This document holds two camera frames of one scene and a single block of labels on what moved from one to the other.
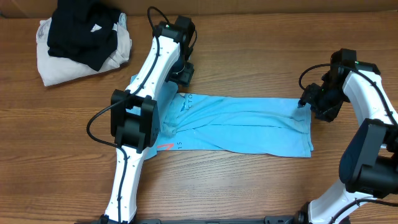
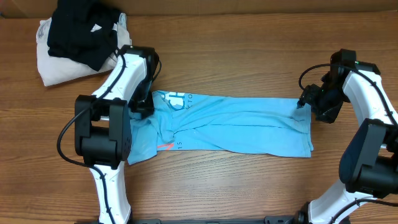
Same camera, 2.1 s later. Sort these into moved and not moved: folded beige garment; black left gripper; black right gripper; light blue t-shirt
Moved: black left gripper
Not moved: light blue t-shirt; black right gripper; folded beige garment
